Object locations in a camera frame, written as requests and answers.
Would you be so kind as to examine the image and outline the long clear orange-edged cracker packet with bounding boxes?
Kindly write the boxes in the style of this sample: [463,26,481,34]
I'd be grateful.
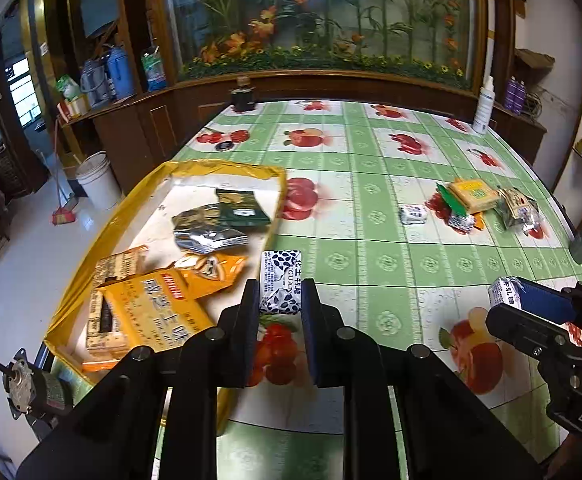
[85,244,151,373]

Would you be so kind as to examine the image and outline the green fruit-print tablecloth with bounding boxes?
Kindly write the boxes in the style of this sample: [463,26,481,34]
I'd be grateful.
[51,99,582,480]

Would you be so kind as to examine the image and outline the yellow-taped white tray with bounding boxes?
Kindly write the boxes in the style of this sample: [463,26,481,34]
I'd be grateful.
[43,159,288,436]

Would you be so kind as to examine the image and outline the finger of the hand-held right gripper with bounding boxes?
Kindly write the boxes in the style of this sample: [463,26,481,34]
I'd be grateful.
[514,276,582,332]
[486,303,582,363]

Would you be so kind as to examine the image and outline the white plastic bucket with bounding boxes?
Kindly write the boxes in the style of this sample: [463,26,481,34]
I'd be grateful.
[76,151,122,212]

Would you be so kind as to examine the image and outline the tangled cables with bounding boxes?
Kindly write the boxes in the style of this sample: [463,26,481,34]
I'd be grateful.
[524,87,544,118]

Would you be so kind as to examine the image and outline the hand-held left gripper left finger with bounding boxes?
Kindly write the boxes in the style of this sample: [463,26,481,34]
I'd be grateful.
[17,276,263,480]

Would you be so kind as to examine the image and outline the dark glass bottle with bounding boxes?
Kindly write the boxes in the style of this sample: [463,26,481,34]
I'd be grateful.
[230,76,256,113]

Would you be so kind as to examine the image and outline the yellow green cracker packet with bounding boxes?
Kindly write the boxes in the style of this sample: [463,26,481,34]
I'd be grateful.
[436,178,501,214]

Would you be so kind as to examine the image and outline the orange white box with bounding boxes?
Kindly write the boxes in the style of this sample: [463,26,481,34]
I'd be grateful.
[57,96,90,122]

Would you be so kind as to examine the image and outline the barred window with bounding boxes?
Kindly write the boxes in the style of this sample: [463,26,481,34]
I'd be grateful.
[6,57,39,121]

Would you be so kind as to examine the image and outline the white candy blue leaf print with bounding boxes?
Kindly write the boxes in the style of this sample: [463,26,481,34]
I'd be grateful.
[260,250,304,315]

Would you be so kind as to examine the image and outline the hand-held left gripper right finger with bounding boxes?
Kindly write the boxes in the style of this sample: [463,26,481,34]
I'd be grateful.
[300,277,544,480]

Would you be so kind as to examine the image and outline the green white bag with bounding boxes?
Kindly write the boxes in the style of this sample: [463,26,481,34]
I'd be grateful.
[55,76,82,103]

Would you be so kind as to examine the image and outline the small white candy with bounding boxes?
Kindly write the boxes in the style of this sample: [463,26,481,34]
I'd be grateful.
[400,204,429,226]

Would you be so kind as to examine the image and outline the brown wooden cabinet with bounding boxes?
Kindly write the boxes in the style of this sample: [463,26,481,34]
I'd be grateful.
[58,72,547,196]

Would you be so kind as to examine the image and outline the red broom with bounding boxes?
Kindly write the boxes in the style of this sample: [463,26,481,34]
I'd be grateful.
[51,120,78,226]

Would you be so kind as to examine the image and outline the dark silver foil packet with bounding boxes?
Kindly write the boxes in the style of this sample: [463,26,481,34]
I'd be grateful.
[172,205,249,256]

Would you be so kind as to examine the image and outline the glass display with artificial plants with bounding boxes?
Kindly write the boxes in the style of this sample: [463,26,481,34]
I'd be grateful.
[168,0,474,91]

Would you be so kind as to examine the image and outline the white nougat candy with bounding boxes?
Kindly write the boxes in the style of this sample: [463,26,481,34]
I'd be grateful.
[488,275,524,311]

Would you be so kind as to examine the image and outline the blue thermos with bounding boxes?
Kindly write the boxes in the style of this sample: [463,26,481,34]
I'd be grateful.
[106,46,134,100]

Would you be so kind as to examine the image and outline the dark green snack packet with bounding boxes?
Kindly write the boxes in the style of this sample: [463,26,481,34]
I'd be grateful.
[214,187,272,228]

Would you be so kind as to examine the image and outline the clear snack packet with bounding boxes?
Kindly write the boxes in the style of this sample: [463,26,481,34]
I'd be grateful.
[496,187,542,233]

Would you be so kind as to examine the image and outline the brown wall shelf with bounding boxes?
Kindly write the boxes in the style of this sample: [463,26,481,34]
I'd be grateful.
[514,49,554,73]

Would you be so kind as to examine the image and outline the large yellow biscuit packet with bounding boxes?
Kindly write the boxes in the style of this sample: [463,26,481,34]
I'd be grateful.
[96,270,217,358]

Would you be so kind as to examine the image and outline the grey thermos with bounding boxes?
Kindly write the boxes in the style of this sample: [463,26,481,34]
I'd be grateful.
[81,59,109,108]

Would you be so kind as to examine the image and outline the white spray bottle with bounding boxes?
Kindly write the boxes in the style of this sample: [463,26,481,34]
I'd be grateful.
[472,76,494,135]

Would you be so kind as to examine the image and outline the orange snack packet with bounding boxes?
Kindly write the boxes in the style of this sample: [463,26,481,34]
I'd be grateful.
[171,251,248,301]

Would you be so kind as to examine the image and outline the dark wicker basket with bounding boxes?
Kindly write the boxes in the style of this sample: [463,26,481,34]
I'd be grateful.
[0,142,29,196]

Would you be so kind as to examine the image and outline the small electric motor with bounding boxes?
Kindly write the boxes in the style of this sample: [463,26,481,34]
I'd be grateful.
[0,347,74,418]

